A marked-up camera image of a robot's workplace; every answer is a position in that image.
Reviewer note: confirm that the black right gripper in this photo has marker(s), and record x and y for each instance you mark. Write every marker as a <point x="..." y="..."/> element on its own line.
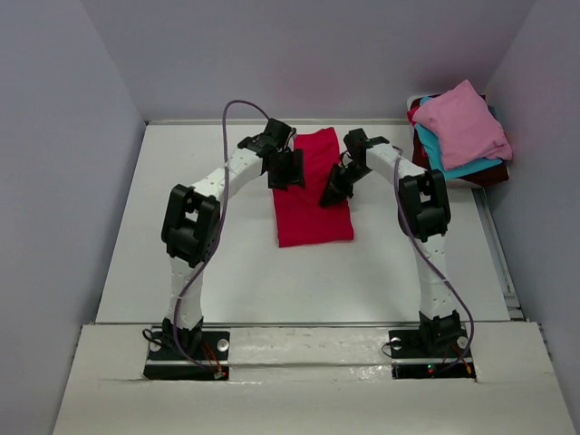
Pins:
<point x="334" y="190"/>

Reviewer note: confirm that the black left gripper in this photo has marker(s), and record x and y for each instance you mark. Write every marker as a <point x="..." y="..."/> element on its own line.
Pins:
<point x="294" y="176"/>

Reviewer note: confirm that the red t shirt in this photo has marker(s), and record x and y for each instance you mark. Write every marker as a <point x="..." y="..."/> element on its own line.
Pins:
<point x="299" y="219"/>
<point x="414" y="113"/>

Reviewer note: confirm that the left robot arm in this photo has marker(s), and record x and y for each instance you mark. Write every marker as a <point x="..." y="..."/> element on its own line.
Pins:
<point x="195" y="217"/>

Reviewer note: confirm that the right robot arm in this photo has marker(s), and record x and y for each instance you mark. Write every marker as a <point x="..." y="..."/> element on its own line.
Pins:
<point x="423" y="212"/>

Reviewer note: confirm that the teal folded t shirt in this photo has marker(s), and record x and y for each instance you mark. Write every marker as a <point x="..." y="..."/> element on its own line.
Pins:
<point x="446" y="161"/>

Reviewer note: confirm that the red folded t shirt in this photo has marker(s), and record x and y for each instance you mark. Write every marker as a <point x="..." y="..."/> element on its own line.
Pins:
<point x="414" y="113"/>

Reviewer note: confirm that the pink folded t shirt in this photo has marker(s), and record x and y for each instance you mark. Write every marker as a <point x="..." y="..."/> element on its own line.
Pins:
<point x="466" y="124"/>

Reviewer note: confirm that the dark maroon folded t shirt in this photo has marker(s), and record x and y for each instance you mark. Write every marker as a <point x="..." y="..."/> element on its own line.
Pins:
<point x="432" y="143"/>

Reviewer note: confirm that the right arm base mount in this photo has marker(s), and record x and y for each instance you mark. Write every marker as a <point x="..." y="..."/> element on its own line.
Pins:
<point x="411" y="360"/>

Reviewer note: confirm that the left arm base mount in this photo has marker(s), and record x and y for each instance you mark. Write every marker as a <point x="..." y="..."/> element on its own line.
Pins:
<point x="208" y="363"/>

